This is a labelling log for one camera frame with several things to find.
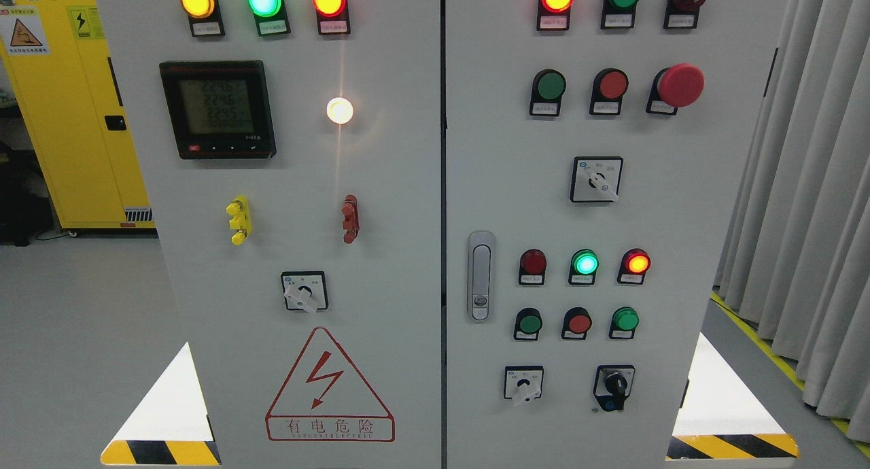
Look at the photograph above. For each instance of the green start push button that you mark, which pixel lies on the green start push button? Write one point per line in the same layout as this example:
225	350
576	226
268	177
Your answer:
527	325

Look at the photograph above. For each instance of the red stop push button lower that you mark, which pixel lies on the red stop push button lower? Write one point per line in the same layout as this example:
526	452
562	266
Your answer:
576	324

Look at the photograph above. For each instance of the green push button upper row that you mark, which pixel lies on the green push button upper row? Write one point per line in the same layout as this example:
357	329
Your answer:
548	87

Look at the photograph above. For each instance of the green push button lower right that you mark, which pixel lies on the green push button lower right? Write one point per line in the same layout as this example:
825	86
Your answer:
624	323

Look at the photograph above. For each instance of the red push button upper row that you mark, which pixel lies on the red push button upper row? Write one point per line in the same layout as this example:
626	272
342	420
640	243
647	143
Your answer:
607	91

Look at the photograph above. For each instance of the red mushroom emergency stop button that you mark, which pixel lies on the red mushroom emergency stop button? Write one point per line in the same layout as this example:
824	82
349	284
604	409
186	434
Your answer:
675	87

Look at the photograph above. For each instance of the grey electrical control cabinet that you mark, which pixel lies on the grey electrical control cabinet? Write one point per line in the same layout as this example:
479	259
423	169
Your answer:
442	145

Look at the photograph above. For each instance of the red terminal connector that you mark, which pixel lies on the red terminal connector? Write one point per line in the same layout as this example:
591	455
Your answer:
351	222

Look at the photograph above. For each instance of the red indicator lamp lower left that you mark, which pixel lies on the red indicator lamp lower left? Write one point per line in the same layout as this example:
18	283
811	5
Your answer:
532	268

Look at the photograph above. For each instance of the red indicator lamp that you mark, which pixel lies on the red indicator lamp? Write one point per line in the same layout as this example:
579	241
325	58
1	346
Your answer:
332	16
532	268
633	266

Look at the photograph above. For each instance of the white lit indicator lamp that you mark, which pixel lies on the white lit indicator lamp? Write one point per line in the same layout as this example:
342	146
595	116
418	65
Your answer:
340	110

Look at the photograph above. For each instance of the green indicator lamp lower middle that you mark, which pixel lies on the green indicator lamp lower middle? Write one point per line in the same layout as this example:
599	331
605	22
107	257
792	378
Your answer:
583	267

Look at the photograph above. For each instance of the green indicator lamp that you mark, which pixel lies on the green indicator lamp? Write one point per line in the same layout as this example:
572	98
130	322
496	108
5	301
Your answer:
270	17
583	267

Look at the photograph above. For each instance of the yellow terminal connector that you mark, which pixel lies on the yellow terminal connector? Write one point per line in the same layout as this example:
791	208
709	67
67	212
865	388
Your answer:
240	219

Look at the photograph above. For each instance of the red indicator lamp lower right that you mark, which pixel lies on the red indicator lamp lower right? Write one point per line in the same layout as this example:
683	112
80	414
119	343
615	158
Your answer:
633	266

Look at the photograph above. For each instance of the red electric hazard warning sticker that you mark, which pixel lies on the red electric hazard warning sticker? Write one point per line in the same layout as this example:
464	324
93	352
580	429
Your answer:
325	398

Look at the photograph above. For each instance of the black digital power meter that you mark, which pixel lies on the black digital power meter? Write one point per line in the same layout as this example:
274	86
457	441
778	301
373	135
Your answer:
219	109

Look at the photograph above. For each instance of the red indicator lamp top left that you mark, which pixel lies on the red indicator lamp top left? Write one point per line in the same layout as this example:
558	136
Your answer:
332	16

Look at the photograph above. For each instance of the red lit lamp top right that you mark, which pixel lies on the red lit lamp top right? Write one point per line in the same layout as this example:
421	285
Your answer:
554	15

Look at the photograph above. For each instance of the green indicator lamp top left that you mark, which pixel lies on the green indicator lamp top left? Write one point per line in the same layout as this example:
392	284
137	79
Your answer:
270	17

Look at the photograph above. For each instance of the green lamp top right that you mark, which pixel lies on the green lamp top right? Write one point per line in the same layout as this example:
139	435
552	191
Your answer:
618	14

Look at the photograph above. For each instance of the yellow indicator lamp top left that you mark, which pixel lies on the yellow indicator lamp top left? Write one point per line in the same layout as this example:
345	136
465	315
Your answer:
204	18

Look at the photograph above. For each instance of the left white striped cabinet foot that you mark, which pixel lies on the left white striped cabinet foot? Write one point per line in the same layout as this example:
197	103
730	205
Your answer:
169	427

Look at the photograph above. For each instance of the white striped cabinet foot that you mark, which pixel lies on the white striped cabinet foot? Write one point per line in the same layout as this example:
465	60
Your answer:
169	427
721	424

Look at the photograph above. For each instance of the right white striped cabinet foot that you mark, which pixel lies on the right white striped cabinet foot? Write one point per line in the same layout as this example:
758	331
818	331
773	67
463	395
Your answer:
721	424

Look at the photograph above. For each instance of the grey curtain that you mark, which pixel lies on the grey curtain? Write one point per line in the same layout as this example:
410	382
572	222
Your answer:
796	260

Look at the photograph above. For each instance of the yellow safety storage cabinet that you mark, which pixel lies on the yellow safety storage cabinet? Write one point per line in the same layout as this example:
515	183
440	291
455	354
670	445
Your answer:
60	68

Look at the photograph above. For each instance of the silver cabinet door handle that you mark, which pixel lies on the silver cabinet door handle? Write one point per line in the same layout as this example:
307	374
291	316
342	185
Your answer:
480	248

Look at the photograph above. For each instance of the left door rotary selector switch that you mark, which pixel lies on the left door rotary selector switch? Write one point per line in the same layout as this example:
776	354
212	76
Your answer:
305	291

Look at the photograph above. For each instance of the upper right rotary selector switch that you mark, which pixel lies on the upper right rotary selector switch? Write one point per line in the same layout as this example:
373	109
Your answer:
596	179

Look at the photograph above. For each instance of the lower left rotary selector switch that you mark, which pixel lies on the lower left rotary selector switch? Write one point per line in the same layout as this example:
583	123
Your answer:
523	384

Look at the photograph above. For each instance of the black key selector switch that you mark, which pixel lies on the black key selector switch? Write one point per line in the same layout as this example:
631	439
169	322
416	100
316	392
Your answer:
612	386

